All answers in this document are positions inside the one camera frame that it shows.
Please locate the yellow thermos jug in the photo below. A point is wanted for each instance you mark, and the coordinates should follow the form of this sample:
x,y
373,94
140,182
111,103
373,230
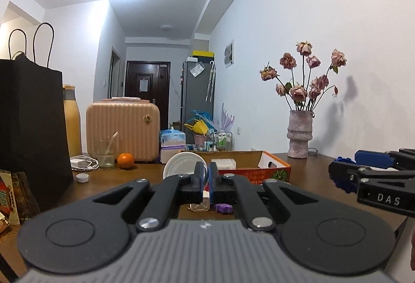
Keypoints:
x,y
72,121

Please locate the grey refrigerator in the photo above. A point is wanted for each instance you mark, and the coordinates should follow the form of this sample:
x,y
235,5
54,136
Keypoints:
x,y
194,95

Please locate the purple feather decoration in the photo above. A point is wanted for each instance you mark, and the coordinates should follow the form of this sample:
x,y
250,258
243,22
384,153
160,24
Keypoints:
x,y
227,119

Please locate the red snack packet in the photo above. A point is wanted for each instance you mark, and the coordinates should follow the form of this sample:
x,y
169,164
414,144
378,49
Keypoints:
x,y
3,221

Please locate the printed snack packet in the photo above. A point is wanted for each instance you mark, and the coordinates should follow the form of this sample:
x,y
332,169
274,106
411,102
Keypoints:
x,y
16,198

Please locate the dark brown door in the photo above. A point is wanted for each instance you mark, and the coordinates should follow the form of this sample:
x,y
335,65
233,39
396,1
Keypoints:
x,y
147,98

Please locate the white rectangular box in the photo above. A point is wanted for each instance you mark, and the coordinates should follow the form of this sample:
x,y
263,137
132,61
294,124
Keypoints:
x,y
223,163

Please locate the red cardboard box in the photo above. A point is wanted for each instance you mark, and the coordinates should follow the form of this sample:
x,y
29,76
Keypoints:
x,y
249,176

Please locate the glass cup with sticks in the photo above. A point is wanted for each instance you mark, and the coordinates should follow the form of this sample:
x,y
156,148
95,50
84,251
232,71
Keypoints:
x,y
106,160

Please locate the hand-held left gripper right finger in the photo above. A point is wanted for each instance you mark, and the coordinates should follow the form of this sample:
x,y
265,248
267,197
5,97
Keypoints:
x,y
213,179

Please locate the wall picture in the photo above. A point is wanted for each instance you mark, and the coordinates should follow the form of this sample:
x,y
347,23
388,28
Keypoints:
x,y
229,53

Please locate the white bottle cap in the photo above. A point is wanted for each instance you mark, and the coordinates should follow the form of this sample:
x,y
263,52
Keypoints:
x,y
82,177

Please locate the purple plastic clip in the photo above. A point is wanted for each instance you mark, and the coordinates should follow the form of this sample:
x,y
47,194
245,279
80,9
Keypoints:
x,y
224,208

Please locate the hanging umbrella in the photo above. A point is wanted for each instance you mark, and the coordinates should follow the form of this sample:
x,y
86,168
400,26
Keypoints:
x,y
210,82

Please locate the orange fruit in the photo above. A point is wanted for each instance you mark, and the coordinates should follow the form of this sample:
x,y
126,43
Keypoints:
x,y
125,161

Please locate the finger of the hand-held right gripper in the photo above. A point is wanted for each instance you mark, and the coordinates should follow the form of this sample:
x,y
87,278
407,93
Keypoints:
x,y
345,173
373,159

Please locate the pink bucket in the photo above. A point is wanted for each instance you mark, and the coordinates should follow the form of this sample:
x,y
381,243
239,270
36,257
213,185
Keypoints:
x,y
200,140

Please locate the pink ribbed suitcase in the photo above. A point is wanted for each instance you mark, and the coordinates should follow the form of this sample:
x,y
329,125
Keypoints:
x,y
126,127

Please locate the dried pink roses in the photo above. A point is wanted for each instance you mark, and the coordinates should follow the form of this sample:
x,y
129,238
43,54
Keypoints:
x,y
298,92

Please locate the pink ceramic vase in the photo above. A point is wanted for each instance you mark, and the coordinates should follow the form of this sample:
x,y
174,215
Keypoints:
x,y
300,137

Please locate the blue tissue pack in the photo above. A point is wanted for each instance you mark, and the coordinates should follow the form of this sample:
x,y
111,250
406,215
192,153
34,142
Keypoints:
x,y
171,138

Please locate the yellow bag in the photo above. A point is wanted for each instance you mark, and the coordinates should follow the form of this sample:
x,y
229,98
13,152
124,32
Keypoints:
x,y
198,127

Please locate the yellow box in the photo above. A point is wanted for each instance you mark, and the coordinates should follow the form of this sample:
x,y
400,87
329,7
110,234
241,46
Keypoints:
x,y
203,54

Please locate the small glass bottle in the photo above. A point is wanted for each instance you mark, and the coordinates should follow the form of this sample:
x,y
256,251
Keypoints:
x,y
198,207

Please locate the interior doorway frame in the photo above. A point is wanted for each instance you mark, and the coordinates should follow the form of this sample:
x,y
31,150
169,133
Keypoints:
x,y
114,75

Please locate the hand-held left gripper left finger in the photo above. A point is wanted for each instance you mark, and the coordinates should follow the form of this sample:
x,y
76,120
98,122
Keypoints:
x,y
201,177

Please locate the black paper bag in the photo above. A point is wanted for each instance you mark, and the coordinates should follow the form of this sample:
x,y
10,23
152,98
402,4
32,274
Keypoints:
x,y
29,124

